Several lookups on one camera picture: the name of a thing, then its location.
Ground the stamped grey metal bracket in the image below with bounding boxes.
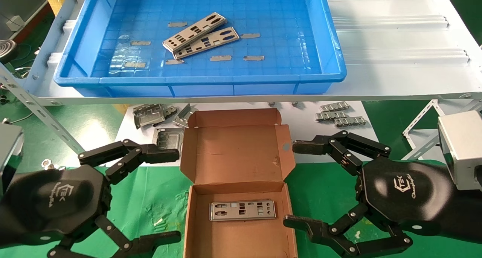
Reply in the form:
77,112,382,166
133,103,166,129

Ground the green cloth mat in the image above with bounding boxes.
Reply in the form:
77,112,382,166
0,158,482,258

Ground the perforated steel shelf post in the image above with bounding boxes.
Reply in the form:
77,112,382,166
0,62,85,155

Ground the silver metal clip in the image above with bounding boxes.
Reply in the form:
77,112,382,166
41,159,66,171

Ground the toothed grey metal strip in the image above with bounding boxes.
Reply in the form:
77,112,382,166
319,101,350,112
315,111,349,122
334,116,367,127

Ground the white sheet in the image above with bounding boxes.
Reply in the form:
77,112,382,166
106,101,385,167

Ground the grey metal socket frame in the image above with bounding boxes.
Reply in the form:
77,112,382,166
152,127,185,151

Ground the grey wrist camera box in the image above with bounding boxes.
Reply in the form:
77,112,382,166
438,111,482,191
0,123,25,198

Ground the silver metal I/O shield plate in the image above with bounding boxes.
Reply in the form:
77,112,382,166
162,12,228,50
209,199,276,221
172,26,240,60

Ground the angled grey metal plate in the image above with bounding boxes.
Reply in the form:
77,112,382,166
172,103,198,128

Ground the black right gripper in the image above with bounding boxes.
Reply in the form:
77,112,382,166
283,130,482,258

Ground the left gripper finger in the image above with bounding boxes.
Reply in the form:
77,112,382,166
78,139,180,185

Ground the white angle steel bracket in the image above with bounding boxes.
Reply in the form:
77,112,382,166
402,98,482,161

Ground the small white box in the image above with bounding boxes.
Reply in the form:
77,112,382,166
6,15,25,32

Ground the brown cardboard box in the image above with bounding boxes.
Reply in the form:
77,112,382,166
180,108,298,258

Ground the black round stool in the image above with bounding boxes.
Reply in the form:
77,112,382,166
0,40,17,64

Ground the blue plastic tray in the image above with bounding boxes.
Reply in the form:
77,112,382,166
53,0,347,98

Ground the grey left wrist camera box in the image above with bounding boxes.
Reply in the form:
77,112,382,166
0,123,25,198

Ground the white floor cable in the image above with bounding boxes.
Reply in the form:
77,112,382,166
3,112,34,124

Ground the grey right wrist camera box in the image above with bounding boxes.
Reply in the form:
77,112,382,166
438,111,482,191

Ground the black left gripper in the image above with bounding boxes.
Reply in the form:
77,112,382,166
0,165,182,258

